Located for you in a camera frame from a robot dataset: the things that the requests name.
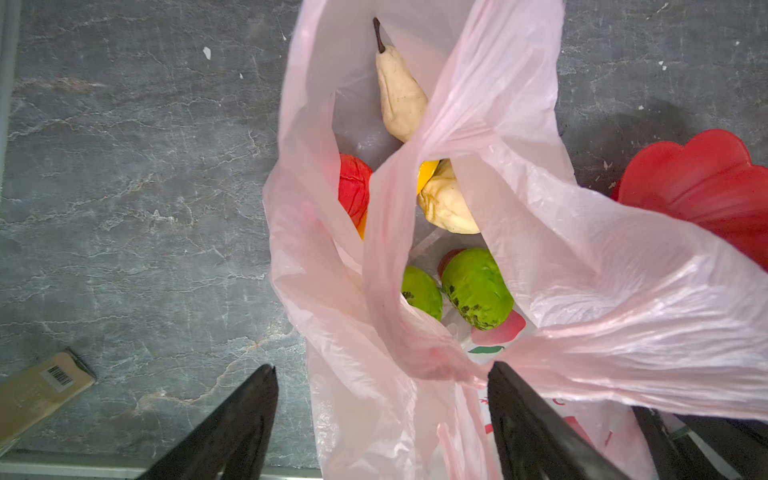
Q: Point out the green fake avocado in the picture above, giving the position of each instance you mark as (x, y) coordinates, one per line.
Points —
(474, 285)

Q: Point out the red fake apple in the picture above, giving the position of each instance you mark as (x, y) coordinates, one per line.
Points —
(353, 190)

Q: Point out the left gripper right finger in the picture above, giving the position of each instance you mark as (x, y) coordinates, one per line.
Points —
(532, 440)

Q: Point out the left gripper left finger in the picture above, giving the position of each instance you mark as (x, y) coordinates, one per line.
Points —
(232, 442)

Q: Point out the tan cardboard box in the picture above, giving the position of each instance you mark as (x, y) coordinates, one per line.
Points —
(37, 393)

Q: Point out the red flower-shaped plate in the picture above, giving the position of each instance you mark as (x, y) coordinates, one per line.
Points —
(709, 181)

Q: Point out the pink plastic bag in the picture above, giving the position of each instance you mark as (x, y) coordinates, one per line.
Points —
(629, 306)

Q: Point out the cream fake pear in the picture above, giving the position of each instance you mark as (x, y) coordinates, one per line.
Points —
(403, 104)

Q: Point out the yellow fake banana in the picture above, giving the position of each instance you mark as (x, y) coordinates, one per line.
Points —
(425, 173)

